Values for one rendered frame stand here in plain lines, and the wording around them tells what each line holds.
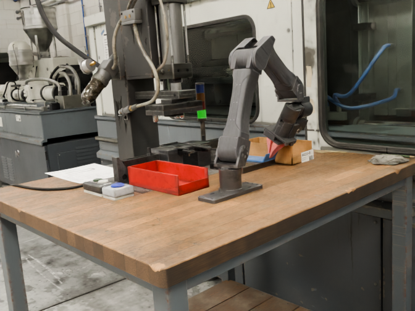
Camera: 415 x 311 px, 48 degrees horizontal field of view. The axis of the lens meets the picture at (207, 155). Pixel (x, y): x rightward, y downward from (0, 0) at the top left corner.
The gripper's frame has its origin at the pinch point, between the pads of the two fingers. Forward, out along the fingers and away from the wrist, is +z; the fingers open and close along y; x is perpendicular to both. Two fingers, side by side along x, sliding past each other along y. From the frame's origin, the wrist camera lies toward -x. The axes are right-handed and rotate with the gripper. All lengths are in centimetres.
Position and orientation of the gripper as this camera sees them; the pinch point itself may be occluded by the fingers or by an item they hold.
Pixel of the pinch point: (270, 155)
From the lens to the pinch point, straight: 163.6
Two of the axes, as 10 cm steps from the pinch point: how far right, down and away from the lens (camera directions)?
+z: -3.1, 8.1, 4.9
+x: -6.8, 1.7, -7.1
